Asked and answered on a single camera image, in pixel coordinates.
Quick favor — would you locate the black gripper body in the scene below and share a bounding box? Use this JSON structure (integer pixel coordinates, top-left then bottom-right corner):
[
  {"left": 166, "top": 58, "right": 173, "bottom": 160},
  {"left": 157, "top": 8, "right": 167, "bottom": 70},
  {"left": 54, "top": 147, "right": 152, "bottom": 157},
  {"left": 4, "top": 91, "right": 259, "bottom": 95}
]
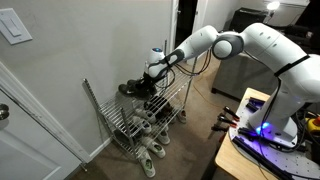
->
[{"left": 143, "top": 73, "right": 157, "bottom": 87}]

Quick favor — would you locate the black sneaker top rack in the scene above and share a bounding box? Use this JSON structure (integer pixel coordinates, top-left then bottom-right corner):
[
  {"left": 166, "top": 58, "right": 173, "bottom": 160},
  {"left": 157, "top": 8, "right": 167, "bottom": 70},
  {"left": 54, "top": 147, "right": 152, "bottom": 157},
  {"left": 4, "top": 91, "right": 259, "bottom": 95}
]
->
[
  {"left": 127, "top": 79, "right": 157, "bottom": 95},
  {"left": 118, "top": 84, "right": 150, "bottom": 100}
]

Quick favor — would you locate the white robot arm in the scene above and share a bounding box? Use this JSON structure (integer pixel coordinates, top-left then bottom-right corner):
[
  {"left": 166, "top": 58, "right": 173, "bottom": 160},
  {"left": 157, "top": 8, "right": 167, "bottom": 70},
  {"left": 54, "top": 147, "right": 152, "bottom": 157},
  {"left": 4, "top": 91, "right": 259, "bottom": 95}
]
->
[{"left": 146, "top": 23, "right": 320, "bottom": 143}]

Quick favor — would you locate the black shoes lower shelf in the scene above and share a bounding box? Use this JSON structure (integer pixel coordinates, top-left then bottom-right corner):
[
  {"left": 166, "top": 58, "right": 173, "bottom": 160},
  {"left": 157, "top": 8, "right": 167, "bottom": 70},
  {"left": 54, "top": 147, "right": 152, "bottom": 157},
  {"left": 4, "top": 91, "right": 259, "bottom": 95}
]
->
[{"left": 114, "top": 129, "right": 131, "bottom": 145}]

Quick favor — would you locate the dark shoe lower shelf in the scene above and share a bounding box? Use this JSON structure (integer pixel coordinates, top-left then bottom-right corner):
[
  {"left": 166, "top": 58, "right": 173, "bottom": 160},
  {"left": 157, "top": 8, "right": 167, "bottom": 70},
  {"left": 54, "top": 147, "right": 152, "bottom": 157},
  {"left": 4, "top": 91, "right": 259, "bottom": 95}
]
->
[{"left": 144, "top": 96, "right": 168, "bottom": 114}]

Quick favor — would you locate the brown shoe lower shelf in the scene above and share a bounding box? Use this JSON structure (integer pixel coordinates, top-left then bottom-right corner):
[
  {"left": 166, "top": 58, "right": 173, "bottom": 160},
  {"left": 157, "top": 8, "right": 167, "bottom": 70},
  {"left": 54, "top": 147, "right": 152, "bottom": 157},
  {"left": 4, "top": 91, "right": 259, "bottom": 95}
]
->
[{"left": 155, "top": 103, "right": 173, "bottom": 119}]

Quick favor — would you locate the white sneaker lower shelf right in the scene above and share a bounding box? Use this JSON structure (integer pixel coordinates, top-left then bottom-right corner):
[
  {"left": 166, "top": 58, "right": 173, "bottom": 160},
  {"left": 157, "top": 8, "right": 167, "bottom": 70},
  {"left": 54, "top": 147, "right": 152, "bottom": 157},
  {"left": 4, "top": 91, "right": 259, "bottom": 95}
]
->
[{"left": 135, "top": 108, "right": 156, "bottom": 124}]

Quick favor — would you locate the white sneaker shelf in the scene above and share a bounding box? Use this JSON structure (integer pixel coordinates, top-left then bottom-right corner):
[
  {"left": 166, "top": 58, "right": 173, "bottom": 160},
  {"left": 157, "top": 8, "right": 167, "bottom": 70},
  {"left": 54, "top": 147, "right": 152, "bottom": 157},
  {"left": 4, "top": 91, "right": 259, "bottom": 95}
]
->
[
  {"left": 135, "top": 108, "right": 156, "bottom": 124},
  {"left": 132, "top": 116, "right": 152, "bottom": 134}
]

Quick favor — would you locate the white sneaker lower shelf left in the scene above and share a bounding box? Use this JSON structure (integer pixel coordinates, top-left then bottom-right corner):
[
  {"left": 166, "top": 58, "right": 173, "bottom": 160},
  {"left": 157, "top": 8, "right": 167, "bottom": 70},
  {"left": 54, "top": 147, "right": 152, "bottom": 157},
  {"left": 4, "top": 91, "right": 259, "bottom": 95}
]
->
[{"left": 132, "top": 116, "right": 152, "bottom": 134}]

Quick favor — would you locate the grey sneaker orange insole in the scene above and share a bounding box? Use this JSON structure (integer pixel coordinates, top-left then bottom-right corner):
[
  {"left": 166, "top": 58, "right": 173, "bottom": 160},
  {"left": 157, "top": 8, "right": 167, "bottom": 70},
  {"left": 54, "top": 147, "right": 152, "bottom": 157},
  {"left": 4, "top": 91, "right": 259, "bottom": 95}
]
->
[{"left": 177, "top": 110, "right": 187, "bottom": 124}]

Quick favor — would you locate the white sneaker floor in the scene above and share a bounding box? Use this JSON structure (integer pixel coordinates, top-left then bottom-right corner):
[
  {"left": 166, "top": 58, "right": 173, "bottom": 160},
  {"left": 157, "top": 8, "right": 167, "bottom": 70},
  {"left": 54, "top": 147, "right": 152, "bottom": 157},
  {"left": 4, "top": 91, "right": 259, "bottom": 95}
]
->
[
  {"left": 141, "top": 137, "right": 166, "bottom": 158},
  {"left": 138, "top": 146, "right": 156, "bottom": 178},
  {"left": 156, "top": 128, "right": 170, "bottom": 145}
]

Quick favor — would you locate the white sneaker floor far left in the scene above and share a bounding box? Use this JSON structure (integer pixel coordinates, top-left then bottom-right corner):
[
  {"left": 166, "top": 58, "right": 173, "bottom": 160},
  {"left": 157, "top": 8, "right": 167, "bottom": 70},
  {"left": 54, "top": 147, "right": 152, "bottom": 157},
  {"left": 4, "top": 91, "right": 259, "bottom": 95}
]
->
[{"left": 138, "top": 146, "right": 156, "bottom": 178}]

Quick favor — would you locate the black orange clamp upper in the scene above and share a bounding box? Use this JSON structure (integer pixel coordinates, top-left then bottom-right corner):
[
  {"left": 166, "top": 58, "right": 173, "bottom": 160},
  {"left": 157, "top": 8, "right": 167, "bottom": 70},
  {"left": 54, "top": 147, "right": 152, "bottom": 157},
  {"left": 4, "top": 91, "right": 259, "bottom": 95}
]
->
[{"left": 223, "top": 106, "right": 240, "bottom": 122}]

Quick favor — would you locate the black orange clamp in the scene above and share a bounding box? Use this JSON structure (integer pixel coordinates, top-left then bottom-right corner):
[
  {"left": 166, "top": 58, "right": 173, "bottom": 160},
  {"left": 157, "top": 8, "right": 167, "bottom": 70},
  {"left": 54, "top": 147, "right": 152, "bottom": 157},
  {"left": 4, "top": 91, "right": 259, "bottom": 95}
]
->
[
  {"left": 211, "top": 115, "right": 237, "bottom": 132},
  {"left": 223, "top": 106, "right": 240, "bottom": 122}
]

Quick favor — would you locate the grey couch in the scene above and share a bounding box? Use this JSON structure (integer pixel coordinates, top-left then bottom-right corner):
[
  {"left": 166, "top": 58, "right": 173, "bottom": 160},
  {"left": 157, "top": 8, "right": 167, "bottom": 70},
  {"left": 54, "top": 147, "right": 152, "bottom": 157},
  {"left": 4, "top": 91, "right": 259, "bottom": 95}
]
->
[{"left": 211, "top": 53, "right": 278, "bottom": 101}]

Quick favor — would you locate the black orange clamp lower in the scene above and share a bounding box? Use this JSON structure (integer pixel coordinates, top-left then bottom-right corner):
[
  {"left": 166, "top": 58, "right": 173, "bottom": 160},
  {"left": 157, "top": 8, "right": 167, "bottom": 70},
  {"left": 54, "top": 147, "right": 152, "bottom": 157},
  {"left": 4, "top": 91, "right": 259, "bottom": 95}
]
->
[{"left": 211, "top": 115, "right": 237, "bottom": 132}]

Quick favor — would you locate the wooden table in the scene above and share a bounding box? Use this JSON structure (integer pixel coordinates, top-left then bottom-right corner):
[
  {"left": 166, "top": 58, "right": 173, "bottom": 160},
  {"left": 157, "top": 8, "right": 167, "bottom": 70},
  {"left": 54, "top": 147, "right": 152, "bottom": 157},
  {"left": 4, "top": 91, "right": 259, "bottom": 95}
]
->
[{"left": 214, "top": 87, "right": 284, "bottom": 180}]

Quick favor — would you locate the black speaker cabinet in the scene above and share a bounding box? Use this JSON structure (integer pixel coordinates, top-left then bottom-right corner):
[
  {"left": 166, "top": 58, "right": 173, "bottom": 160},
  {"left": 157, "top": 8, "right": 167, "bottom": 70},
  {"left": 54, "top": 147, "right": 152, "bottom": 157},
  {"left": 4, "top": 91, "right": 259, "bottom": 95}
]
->
[{"left": 229, "top": 7, "right": 267, "bottom": 32}]

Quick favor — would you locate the white panel door middle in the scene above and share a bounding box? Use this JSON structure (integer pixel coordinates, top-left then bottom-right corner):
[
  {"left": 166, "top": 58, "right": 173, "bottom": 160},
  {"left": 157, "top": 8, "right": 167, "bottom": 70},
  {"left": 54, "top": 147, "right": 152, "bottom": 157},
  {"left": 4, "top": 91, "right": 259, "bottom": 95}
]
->
[{"left": 0, "top": 64, "right": 87, "bottom": 180}]

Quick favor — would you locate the yellow red emergency stop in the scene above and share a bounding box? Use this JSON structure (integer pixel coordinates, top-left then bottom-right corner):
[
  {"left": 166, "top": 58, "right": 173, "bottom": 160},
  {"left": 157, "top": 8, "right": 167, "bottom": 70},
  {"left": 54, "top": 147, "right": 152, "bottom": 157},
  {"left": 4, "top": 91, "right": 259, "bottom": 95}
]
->
[{"left": 307, "top": 117, "right": 320, "bottom": 136}]

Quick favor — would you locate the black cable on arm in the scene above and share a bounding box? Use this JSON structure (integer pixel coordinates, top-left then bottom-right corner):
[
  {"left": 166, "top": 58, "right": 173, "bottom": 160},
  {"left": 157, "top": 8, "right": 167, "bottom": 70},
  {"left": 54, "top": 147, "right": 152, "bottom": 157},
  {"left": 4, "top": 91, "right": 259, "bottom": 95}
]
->
[{"left": 146, "top": 46, "right": 214, "bottom": 90}]

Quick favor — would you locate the chrome wire shoe rack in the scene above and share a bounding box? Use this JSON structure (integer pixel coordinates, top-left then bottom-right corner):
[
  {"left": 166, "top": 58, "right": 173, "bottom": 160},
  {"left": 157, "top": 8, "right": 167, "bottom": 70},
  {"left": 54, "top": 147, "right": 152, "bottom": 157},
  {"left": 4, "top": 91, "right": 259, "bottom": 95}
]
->
[{"left": 93, "top": 41, "right": 196, "bottom": 159}]

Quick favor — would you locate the white light switch plate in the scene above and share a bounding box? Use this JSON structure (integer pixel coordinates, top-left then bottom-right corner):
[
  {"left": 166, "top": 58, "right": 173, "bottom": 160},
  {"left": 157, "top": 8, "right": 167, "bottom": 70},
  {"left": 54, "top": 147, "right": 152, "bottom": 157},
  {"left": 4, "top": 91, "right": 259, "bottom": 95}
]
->
[{"left": 0, "top": 8, "right": 32, "bottom": 45}]

